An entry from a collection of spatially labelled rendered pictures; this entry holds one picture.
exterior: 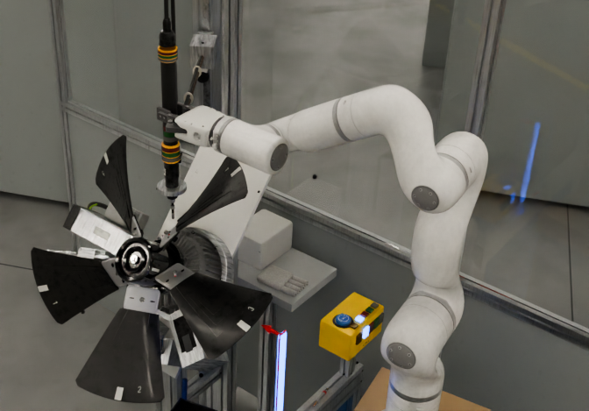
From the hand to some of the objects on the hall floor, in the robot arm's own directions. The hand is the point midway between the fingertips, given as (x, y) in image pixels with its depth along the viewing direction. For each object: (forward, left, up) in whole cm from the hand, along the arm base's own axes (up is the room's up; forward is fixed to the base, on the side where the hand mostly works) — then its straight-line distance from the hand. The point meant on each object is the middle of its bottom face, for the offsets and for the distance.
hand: (170, 111), depth 209 cm
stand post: (+4, -30, -167) cm, 170 cm away
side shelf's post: (-4, -50, -168) cm, 175 cm away
